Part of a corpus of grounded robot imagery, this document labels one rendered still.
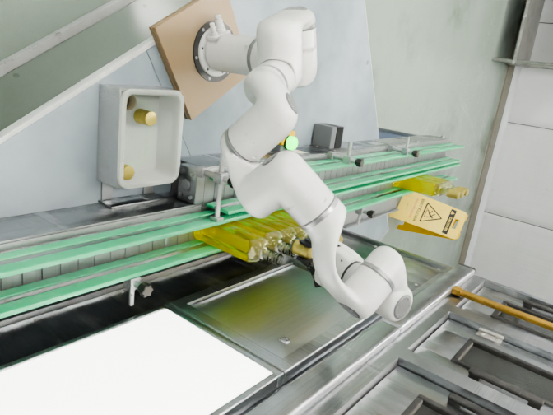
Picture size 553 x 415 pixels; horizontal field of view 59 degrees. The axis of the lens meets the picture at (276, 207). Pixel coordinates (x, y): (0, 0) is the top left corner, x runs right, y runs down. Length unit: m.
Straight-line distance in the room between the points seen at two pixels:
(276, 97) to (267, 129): 0.06
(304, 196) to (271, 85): 0.21
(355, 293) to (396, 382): 0.28
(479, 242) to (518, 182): 0.95
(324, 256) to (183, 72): 0.65
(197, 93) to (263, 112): 0.48
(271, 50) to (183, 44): 0.32
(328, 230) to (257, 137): 0.21
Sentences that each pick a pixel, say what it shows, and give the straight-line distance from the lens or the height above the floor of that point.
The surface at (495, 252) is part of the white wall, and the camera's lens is 7.24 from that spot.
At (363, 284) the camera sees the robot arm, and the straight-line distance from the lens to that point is 0.91.
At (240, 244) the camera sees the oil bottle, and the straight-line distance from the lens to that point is 1.18.
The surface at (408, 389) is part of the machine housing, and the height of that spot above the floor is 1.49.
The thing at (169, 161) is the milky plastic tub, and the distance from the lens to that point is 1.26.
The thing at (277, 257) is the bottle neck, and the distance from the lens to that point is 1.13.
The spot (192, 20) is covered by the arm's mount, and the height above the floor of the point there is 0.77.
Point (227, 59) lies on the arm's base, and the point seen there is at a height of 0.86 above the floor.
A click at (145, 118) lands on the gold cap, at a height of 0.81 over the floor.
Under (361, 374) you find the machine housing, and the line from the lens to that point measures 1.07.
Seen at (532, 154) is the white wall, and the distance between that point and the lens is 6.96.
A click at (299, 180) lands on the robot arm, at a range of 0.84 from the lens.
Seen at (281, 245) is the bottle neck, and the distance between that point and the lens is 1.19.
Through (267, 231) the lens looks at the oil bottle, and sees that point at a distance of 1.21.
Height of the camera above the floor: 1.75
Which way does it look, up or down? 35 degrees down
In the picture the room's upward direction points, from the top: 110 degrees clockwise
